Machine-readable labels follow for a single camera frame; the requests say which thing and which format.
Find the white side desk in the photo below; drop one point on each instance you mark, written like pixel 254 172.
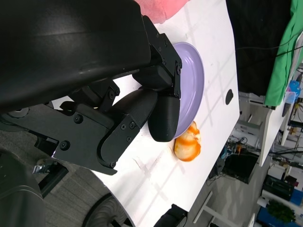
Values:
pixel 272 132

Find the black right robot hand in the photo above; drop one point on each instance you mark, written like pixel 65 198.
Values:
pixel 171 216

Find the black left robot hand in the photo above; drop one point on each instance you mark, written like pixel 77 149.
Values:
pixel 71 47

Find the black box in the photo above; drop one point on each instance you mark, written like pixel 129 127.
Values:
pixel 241 165

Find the metal castor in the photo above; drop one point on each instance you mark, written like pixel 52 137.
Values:
pixel 42 168

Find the purple plate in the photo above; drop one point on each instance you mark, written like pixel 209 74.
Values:
pixel 191 78

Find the black robot body shell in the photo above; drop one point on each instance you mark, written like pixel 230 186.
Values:
pixel 16 201

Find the black stand base bar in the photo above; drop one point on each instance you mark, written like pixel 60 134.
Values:
pixel 54 179

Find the black storage crate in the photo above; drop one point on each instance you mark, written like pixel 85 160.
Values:
pixel 277 188

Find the green cloth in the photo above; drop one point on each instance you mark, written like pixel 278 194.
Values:
pixel 284 71

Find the green potted plant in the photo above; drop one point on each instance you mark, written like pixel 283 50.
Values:
pixel 280 211

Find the orange striped bun toy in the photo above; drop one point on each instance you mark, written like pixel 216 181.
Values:
pixel 187 149

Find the dark grey rounded robot part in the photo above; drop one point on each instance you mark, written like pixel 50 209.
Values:
pixel 104 212

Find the pink plush doll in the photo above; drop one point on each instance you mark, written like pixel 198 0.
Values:
pixel 158 9

